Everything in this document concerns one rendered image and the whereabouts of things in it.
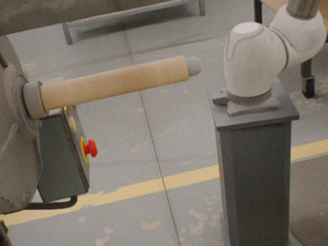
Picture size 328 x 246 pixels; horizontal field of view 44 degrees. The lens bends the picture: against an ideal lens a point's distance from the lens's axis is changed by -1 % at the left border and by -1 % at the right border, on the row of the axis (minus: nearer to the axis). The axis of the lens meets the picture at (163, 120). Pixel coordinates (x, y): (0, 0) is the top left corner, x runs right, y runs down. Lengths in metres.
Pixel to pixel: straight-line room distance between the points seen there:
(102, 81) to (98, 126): 2.32
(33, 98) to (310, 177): 1.85
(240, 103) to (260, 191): 0.37
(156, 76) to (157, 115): 2.29
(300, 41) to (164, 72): 0.97
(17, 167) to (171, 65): 0.22
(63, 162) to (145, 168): 1.56
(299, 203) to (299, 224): 0.13
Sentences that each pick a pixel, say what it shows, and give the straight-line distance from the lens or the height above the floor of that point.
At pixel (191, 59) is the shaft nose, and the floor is 1.26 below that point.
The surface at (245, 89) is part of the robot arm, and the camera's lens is 1.39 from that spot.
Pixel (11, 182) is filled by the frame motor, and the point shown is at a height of 1.21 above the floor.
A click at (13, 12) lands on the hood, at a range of 0.33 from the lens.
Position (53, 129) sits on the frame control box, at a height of 1.09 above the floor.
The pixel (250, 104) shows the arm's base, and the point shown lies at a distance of 1.42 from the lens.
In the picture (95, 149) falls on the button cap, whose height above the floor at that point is 0.98.
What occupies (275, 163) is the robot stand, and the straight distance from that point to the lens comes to 1.53.
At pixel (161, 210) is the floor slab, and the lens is 2.10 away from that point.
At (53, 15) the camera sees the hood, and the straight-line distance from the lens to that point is 0.33.
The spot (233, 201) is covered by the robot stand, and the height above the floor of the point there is 0.33.
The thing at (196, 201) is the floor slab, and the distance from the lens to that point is 2.11.
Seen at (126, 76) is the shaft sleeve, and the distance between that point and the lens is 0.51.
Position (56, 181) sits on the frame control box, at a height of 0.97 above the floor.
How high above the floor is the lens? 1.48
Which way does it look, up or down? 33 degrees down
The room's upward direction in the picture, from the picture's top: 10 degrees counter-clockwise
